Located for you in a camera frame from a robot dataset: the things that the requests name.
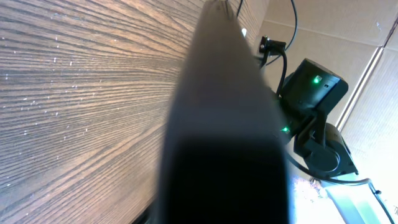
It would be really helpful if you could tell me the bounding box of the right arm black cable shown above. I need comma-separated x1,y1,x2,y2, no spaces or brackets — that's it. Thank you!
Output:
254,49,396,224

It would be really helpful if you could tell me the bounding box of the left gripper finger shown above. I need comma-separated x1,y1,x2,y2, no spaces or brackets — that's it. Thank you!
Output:
152,1,291,223

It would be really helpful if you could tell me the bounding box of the black USB charging cable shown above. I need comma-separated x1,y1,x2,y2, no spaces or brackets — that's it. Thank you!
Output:
236,0,299,67

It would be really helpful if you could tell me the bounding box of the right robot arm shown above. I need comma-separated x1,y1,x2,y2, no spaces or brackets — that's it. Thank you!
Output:
276,58,395,223

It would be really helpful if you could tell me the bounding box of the white power strip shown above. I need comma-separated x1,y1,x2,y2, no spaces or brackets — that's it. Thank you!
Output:
241,28,247,37

